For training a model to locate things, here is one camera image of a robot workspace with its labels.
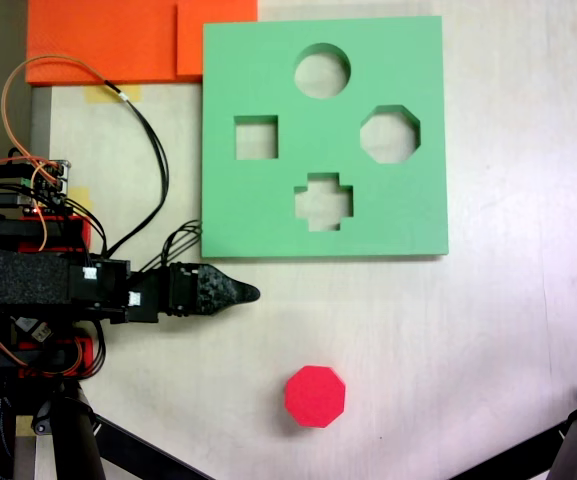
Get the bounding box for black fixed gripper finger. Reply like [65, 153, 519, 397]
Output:
[193, 263, 262, 317]

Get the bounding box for red octagonal pillar block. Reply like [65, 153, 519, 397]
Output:
[283, 365, 348, 429]

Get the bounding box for orange foam block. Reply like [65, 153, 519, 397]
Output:
[25, 0, 259, 85]

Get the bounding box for green shape sorter board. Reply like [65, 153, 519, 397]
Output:
[199, 15, 451, 260]

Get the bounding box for red printed base clamp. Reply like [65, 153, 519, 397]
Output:
[17, 215, 93, 253]
[15, 335, 95, 379]

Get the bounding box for small yellow tape piece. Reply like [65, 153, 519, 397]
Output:
[69, 186, 93, 214]

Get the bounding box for thin black tripod strut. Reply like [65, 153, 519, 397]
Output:
[90, 412, 217, 480]
[447, 422, 569, 480]

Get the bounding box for yellow tape strip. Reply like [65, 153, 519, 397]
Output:
[83, 84, 143, 105]

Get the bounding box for thin black gripper wires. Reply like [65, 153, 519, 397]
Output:
[140, 218, 204, 275]

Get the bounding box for black base cable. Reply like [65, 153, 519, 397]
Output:
[85, 319, 108, 377]

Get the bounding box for black cable with white tag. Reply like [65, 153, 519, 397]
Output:
[101, 78, 171, 259]

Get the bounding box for green circuit board with wires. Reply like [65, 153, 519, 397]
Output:
[17, 158, 73, 219]

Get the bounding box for long orange wire loop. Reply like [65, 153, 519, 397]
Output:
[0, 53, 110, 253]

